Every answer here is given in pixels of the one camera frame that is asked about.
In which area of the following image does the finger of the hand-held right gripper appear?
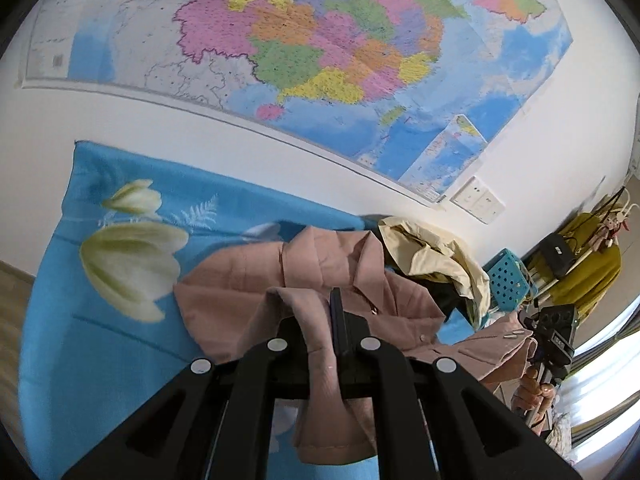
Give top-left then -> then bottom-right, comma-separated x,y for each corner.
517,311 -> 541,361

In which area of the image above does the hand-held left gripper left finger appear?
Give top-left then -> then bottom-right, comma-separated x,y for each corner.
60,316 -> 312,480

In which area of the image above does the colourful wall map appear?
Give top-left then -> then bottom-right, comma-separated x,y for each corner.
20,0 -> 574,207

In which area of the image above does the blue perforated basket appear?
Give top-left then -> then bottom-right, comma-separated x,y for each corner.
486,249 -> 532,314

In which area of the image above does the pink coat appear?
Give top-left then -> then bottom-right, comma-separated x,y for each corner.
172,225 -> 538,466

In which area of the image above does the white clothes rack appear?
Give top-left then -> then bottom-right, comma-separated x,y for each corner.
527,186 -> 632,306

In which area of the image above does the dark cloth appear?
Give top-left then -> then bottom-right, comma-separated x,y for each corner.
387,267 -> 481,333

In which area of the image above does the cream jacket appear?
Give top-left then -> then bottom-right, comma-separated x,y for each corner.
377,216 -> 493,327

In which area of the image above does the person's right hand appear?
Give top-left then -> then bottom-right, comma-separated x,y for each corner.
512,366 -> 557,429

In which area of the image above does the olive yellow garment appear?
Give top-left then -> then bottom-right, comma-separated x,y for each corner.
525,212 -> 622,322

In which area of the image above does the blue floral bed sheet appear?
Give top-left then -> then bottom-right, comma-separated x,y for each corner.
20,140 -> 501,480

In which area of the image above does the white wall socket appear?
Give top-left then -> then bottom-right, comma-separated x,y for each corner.
450,176 -> 489,212
472,190 -> 506,225

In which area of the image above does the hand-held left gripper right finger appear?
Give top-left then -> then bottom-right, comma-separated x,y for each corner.
329,287 -> 582,480

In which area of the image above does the black bag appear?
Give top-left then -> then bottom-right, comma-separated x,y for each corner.
537,234 -> 576,279

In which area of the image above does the light curtain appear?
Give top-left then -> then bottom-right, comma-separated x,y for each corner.
547,300 -> 640,466

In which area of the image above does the plush toy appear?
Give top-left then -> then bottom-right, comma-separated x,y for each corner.
597,209 -> 629,249

